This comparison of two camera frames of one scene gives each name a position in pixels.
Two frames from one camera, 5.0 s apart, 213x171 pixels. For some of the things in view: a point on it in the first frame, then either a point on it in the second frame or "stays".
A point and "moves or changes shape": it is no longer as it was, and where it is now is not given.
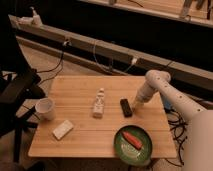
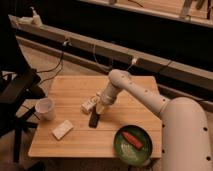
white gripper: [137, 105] → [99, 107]
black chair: [19, 87] stays
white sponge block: [63, 128] stays
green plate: [127, 152] stays
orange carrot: [132, 140] stays
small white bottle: [98, 108] moves or changes shape
